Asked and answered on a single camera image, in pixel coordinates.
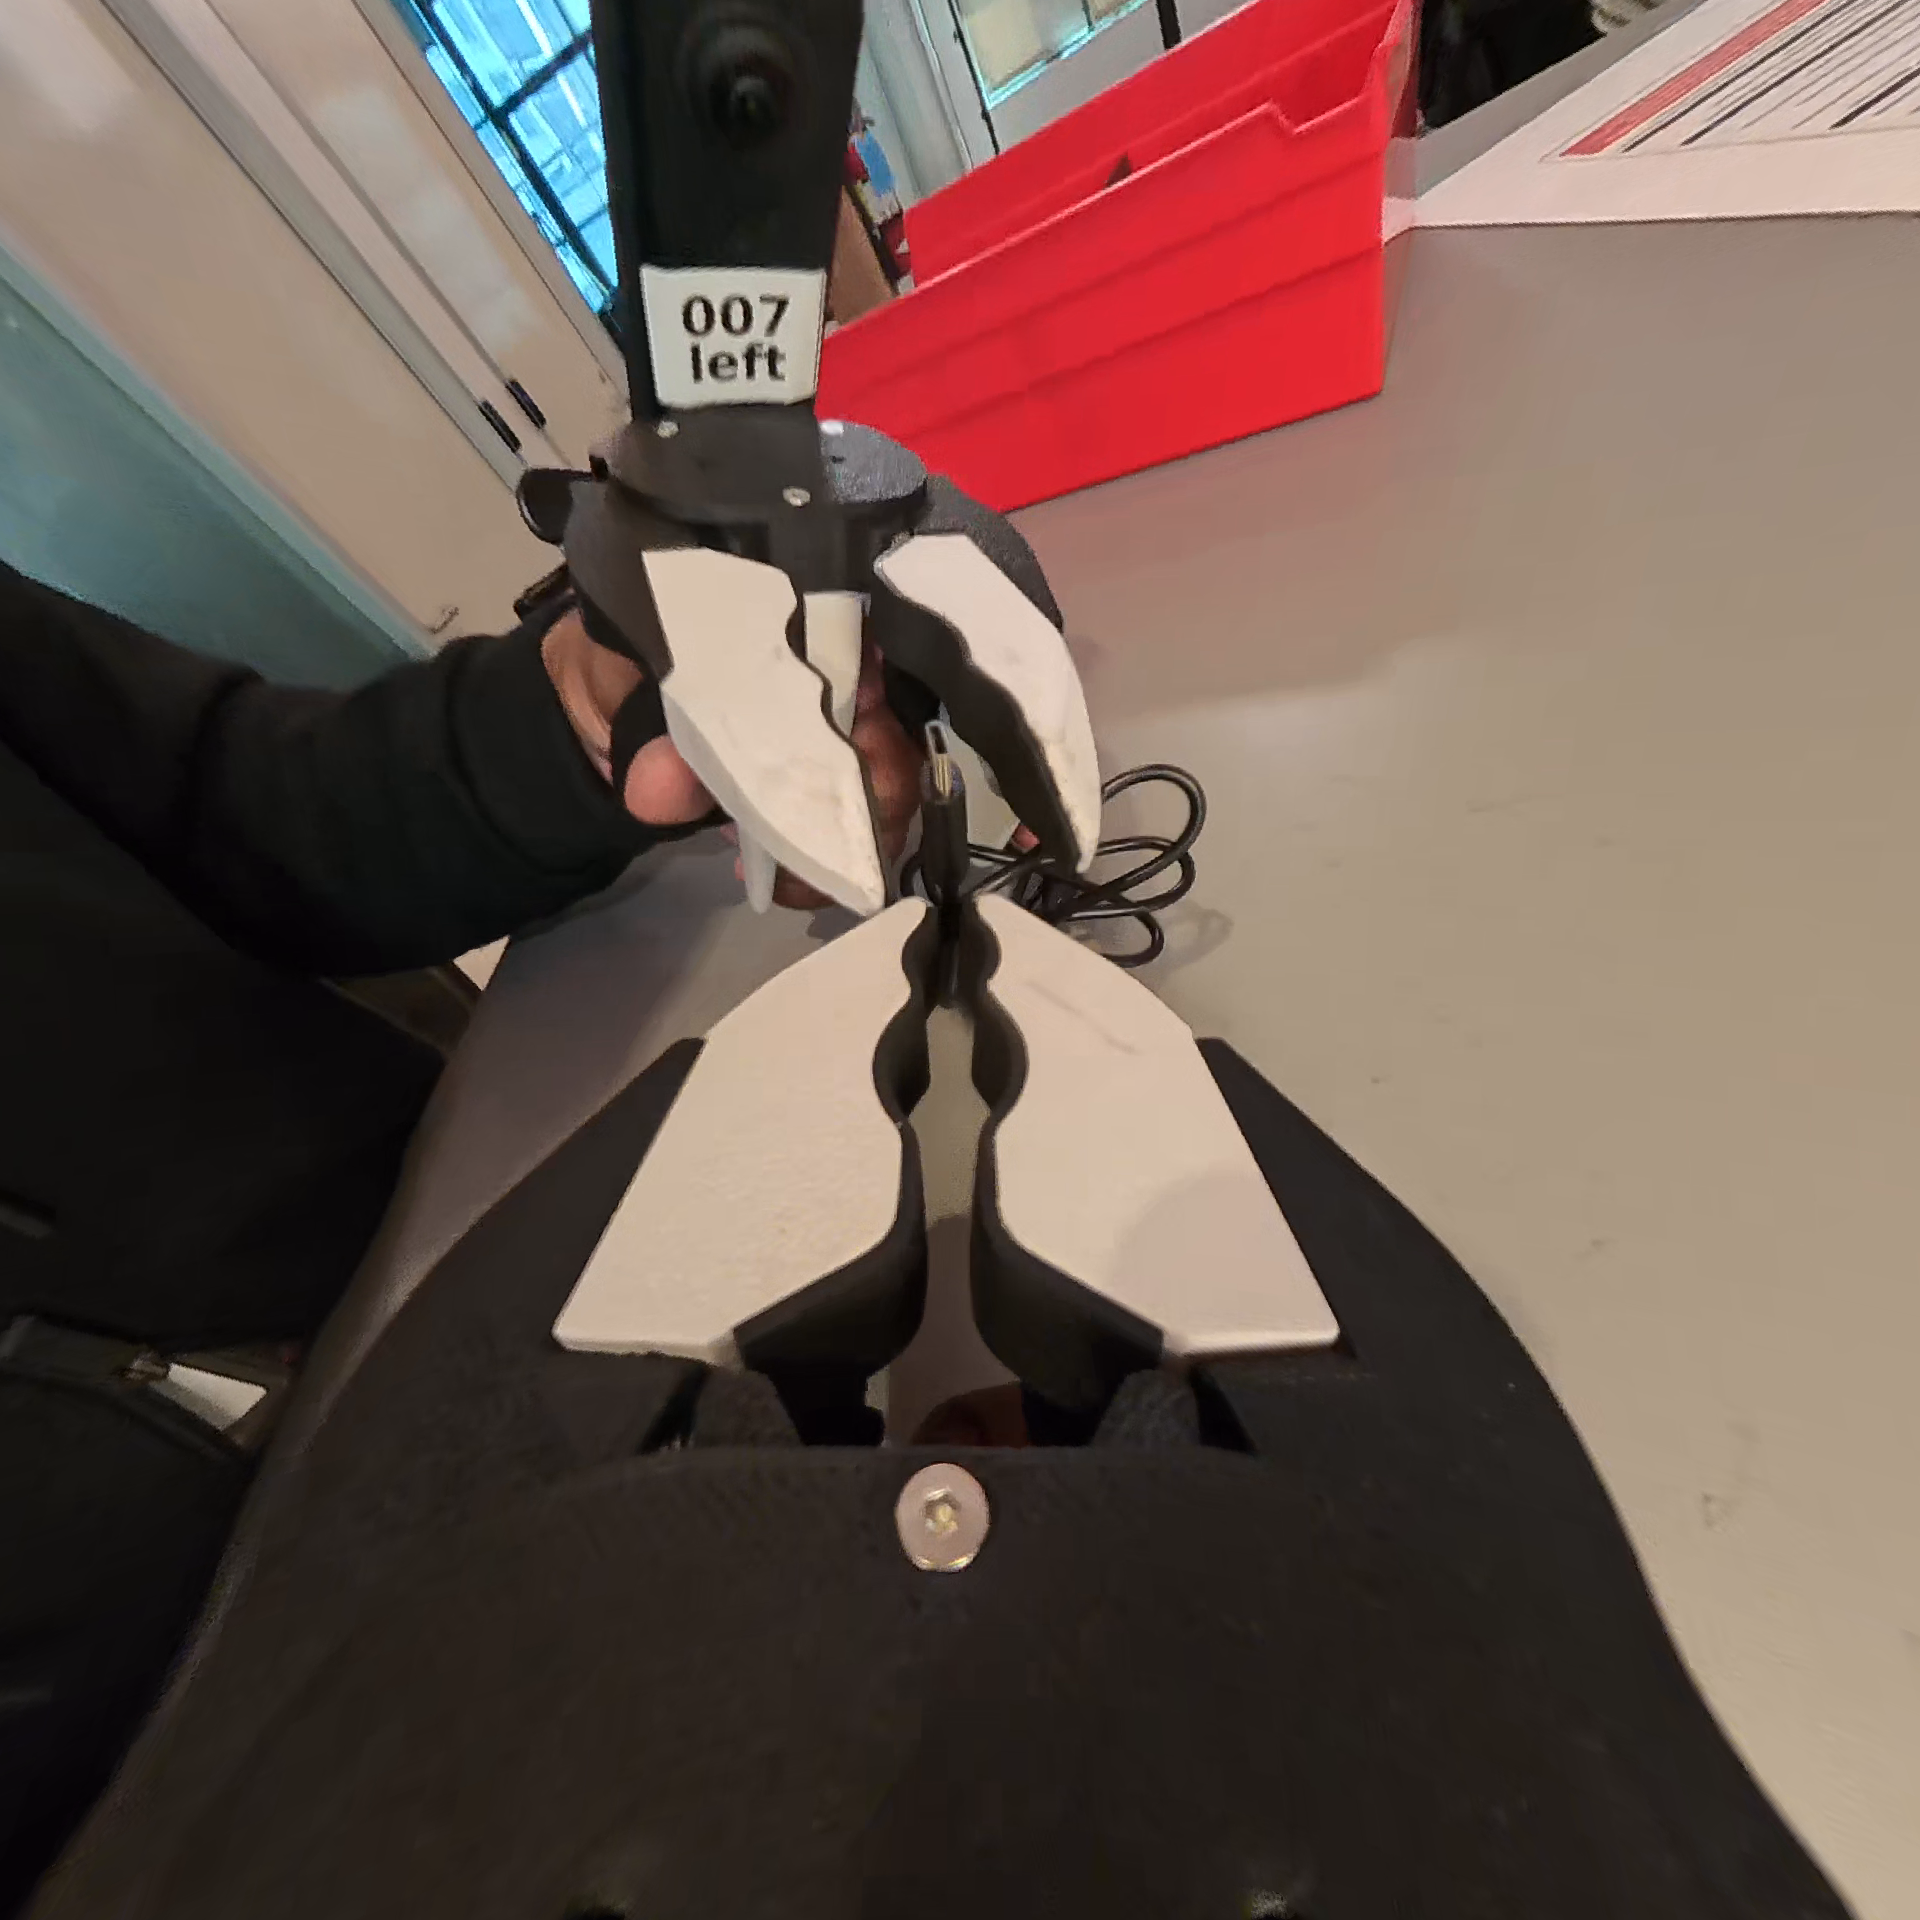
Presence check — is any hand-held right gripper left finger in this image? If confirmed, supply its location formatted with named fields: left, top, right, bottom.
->
left=552, top=895, right=939, bottom=1413

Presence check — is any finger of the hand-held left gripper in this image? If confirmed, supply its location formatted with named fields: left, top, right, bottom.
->
left=874, top=534, right=1107, bottom=878
left=642, top=548, right=890, bottom=920

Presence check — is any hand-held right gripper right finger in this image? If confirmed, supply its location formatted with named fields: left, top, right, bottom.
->
left=959, top=895, right=1343, bottom=1414

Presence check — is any black usb-c cable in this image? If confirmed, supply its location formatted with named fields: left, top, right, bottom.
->
left=920, top=718, right=1212, bottom=1009

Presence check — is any person's left forearm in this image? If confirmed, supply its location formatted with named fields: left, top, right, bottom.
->
left=0, top=557, right=663, bottom=984

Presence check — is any person's left hand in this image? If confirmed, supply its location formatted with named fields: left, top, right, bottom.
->
left=539, top=612, right=921, bottom=911

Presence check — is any gridded window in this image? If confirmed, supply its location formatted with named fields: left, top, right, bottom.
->
left=397, top=0, right=636, bottom=319

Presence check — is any red plastic bin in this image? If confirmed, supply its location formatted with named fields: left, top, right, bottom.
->
left=817, top=102, right=1420, bottom=513
left=904, top=0, right=1424, bottom=288

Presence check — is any cream double door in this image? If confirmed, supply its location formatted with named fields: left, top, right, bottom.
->
left=0, top=0, right=648, bottom=640

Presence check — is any person's black clothing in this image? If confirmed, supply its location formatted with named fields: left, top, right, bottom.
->
left=0, top=750, right=497, bottom=1905

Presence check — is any laminated instruction sheet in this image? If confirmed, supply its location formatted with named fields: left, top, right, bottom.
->
left=1417, top=0, right=1920, bottom=230

